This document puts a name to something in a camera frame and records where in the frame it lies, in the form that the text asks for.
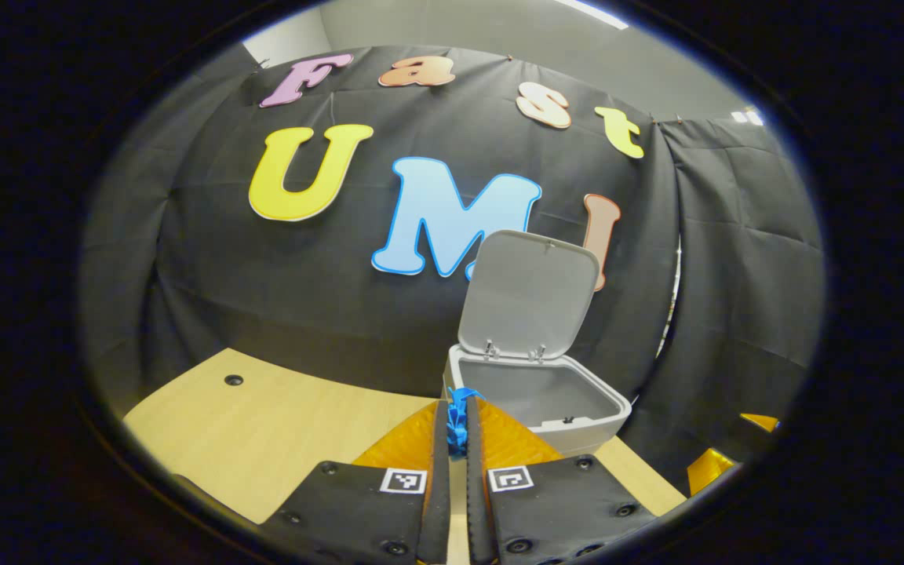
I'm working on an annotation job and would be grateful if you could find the white desktop garbage bin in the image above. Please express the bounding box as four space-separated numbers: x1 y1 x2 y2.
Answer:
443 229 632 457

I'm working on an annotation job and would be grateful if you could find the long ceiling light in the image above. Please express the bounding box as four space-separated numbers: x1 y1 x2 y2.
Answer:
554 0 629 31

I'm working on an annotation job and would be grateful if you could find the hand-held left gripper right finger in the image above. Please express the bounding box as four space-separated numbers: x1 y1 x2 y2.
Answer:
464 395 657 565

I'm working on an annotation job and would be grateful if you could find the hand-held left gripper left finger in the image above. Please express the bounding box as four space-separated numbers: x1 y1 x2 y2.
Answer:
260 399 453 565

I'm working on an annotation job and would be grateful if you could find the wooden desktop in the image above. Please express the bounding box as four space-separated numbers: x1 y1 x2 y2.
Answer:
122 348 688 565

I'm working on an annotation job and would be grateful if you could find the blue paper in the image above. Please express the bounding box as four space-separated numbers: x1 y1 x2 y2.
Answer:
446 386 488 460

